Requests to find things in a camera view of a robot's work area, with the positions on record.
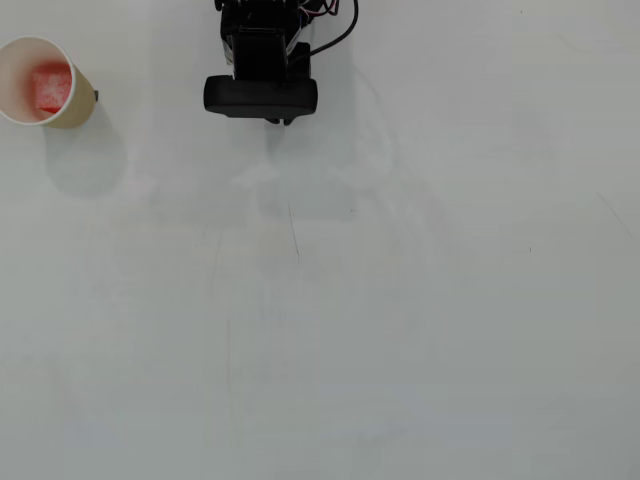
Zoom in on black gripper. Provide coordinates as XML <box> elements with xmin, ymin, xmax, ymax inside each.
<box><xmin>219</xmin><ymin>4</ymin><xmax>315</xmax><ymax>127</ymax></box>

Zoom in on red foam cube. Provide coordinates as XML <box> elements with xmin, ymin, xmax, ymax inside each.
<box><xmin>31</xmin><ymin>68</ymin><xmax>72</xmax><ymax>114</ymax></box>

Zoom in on cream paper cup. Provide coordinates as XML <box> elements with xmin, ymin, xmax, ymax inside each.
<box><xmin>0</xmin><ymin>34</ymin><xmax>96</xmax><ymax>130</ymax></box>

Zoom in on black wrist webcam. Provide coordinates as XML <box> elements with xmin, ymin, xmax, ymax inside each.
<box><xmin>202</xmin><ymin>74</ymin><xmax>320</xmax><ymax>120</ymax></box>

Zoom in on black cable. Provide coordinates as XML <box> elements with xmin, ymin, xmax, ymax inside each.
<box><xmin>291</xmin><ymin>0</ymin><xmax>360</xmax><ymax>64</ymax></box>

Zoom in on red and black wires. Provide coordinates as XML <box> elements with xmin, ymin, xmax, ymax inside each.
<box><xmin>299</xmin><ymin>0</ymin><xmax>342</xmax><ymax>18</ymax></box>

